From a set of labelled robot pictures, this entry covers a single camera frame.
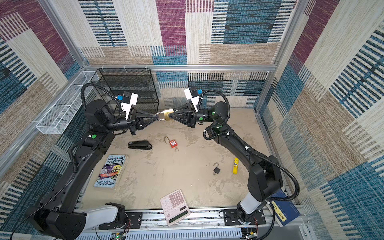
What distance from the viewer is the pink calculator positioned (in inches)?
28.9

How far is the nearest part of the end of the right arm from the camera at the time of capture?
1.89ft

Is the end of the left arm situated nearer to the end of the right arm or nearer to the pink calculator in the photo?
the end of the right arm
